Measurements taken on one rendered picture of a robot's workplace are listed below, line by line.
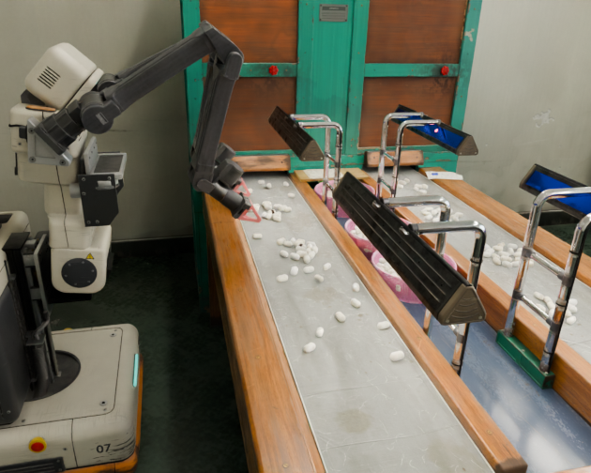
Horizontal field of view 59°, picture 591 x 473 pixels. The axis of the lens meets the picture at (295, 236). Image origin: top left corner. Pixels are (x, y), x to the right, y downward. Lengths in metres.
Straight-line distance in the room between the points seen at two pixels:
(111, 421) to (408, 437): 1.06
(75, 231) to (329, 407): 0.96
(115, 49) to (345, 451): 2.60
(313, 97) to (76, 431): 1.67
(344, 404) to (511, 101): 3.09
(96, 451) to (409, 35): 2.12
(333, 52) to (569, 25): 2.03
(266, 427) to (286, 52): 1.77
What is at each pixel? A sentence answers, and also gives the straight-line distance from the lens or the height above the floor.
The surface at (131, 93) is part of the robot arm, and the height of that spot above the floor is 1.29.
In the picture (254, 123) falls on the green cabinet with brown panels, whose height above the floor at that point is 1.00.
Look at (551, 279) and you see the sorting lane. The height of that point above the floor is 0.74.
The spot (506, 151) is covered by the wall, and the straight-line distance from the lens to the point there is 4.04.
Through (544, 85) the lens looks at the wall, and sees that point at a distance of 4.08.
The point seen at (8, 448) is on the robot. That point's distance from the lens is 1.93.
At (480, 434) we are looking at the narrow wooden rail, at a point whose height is 0.76.
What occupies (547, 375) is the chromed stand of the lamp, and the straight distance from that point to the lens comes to 1.42.
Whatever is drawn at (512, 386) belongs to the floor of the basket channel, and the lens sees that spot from 1.42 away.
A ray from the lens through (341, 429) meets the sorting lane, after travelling 1.10.
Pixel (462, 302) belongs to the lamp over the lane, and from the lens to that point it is 0.87.
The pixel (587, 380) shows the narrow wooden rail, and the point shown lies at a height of 0.76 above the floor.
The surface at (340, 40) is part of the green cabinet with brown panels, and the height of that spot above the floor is 1.37.
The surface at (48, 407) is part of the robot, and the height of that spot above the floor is 0.28.
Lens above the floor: 1.50
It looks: 24 degrees down
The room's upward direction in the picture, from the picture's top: 2 degrees clockwise
